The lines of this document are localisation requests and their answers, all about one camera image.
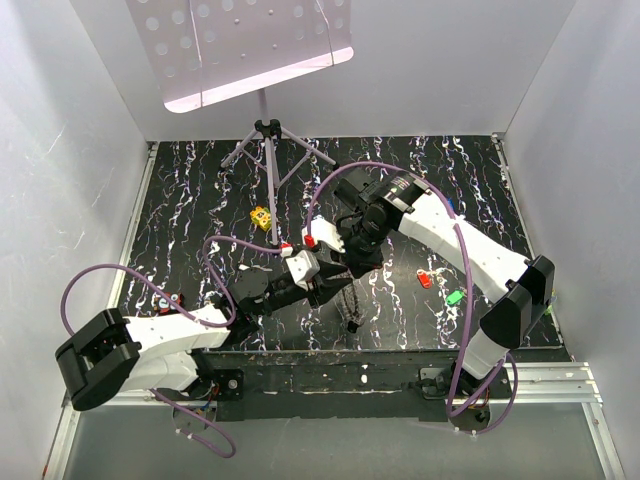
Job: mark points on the green tagged key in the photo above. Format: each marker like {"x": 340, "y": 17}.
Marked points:
{"x": 455, "y": 297}

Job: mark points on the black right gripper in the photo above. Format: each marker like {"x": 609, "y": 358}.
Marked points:
{"x": 358, "y": 266}

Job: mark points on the aluminium frame rail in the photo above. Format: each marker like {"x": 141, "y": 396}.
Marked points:
{"x": 556, "y": 382}

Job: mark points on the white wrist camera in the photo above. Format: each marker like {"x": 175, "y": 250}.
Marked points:
{"x": 321, "y": 231}
{"x": 301, "y": 266}

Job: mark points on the perforated music stand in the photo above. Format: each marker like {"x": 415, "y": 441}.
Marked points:
{"x": 206, "y": 52}

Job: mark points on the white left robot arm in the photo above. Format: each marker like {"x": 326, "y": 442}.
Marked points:
{"x": 114, "y": 353}

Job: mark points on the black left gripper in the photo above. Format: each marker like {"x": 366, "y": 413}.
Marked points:
{"x": 328, "y": 287}

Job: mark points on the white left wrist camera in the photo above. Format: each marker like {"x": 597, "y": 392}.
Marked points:
{"x": 301, "y": 266}

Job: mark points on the red tagged key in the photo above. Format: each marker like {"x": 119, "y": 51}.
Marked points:
{"x": 424, "y": 278}

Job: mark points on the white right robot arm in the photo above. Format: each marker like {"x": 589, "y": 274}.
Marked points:
{"x": 518, "y": 288}

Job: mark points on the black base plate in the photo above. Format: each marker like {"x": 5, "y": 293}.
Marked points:
{"x": 316, "y": 384}

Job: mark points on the yellow green toy block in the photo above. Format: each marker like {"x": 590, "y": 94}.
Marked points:
{"x": 261, "y": 217}

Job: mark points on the red round marker sticker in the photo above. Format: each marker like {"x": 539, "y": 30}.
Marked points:
{"x": 162, "y": 306}

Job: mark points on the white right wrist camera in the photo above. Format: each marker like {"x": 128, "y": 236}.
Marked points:
{"x": 321, "y": 231}

